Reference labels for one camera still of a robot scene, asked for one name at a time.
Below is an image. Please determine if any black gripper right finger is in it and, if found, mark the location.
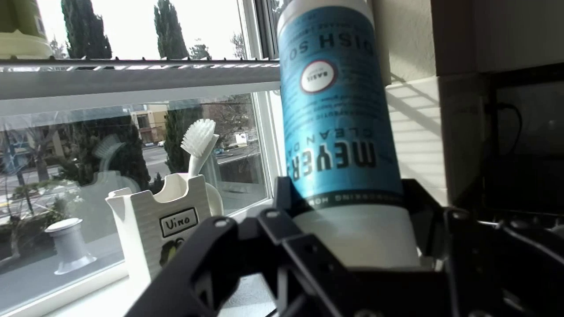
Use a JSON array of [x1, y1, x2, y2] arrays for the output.
[[401, 177, 564, 317]]

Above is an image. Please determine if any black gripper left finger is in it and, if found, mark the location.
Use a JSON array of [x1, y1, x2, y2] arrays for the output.
[[125, 175, 377, 317]]

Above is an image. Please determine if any blue label dish soap bottle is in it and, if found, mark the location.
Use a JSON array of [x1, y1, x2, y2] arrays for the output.
[[274, 0, 421, 270]]

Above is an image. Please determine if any white ceramic brush holder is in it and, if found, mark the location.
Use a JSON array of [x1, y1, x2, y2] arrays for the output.
[[103, 173, 225, 286]]

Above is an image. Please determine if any white dish brush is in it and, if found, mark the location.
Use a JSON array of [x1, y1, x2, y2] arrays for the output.
[[179, 119, 220, 178]]

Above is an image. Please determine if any white framed window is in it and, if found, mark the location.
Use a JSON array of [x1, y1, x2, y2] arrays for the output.
[[0, 0, 285, 317]]

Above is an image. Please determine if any white outdoor pedestal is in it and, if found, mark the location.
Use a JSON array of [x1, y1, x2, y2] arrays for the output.
[[42, 217, 98, 277]]

